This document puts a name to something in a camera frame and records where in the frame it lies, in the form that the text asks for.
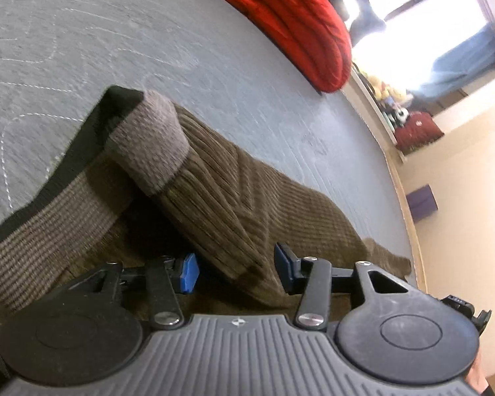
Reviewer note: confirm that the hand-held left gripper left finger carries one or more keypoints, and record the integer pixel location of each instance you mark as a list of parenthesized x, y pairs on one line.
[(189, 272)]

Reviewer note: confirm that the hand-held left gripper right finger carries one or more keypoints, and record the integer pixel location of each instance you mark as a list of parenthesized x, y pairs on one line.
[(282, 264)]

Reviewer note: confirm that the person's right forearm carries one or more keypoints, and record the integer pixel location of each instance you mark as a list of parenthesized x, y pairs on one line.
[(477, 375)]

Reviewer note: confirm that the purple box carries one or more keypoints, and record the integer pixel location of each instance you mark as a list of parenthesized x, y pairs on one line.
[(423, 202)]

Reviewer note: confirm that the dark red cushion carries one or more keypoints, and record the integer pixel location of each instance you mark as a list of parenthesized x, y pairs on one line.
[(418, 132)]

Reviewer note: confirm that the panda plush toy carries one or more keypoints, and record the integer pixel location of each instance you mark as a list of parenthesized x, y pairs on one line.
[(402, 115)]

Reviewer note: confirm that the large yellow bear plush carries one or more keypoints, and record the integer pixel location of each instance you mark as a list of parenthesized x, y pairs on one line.
[(381, 86)]

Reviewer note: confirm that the red folded quilt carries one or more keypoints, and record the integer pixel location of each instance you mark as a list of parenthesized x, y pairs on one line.
[(305, 29)]

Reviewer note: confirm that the blue curtain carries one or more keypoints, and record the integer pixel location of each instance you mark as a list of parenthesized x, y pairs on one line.
[(466, 62)]

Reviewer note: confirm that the teal shark plush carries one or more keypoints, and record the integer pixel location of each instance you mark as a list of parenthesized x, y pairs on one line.
[(367, 16)]

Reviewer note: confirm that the window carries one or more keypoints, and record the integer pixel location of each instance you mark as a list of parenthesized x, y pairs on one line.
[(420, 12)]

